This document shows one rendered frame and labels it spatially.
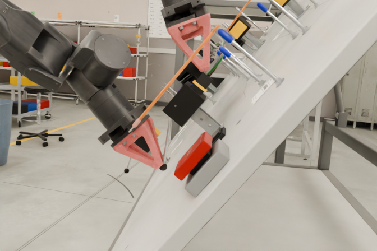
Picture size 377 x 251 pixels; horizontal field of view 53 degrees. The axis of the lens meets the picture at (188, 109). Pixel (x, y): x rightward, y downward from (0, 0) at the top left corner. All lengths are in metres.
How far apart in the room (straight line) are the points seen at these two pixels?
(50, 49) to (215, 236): 0.58
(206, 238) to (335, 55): 0.65
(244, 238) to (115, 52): 0.57
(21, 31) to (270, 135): 0.38
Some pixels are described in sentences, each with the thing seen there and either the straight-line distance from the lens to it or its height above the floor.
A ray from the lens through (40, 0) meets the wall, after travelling 9.81.
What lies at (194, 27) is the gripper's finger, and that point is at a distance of 0.58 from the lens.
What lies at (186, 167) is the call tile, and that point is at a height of 1.10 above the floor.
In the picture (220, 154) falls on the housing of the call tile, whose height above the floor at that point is 1.12.
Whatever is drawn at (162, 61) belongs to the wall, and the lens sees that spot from 8.41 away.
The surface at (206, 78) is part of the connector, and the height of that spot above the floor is 1.19.
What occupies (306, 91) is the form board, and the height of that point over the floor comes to 1.20.
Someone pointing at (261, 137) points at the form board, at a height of 1.15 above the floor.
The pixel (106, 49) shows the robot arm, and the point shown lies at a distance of 0.56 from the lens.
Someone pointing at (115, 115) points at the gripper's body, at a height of 1.12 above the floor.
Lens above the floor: 1.22
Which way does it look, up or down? 9 degrees down
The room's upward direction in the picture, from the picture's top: 4 degrees clockwise
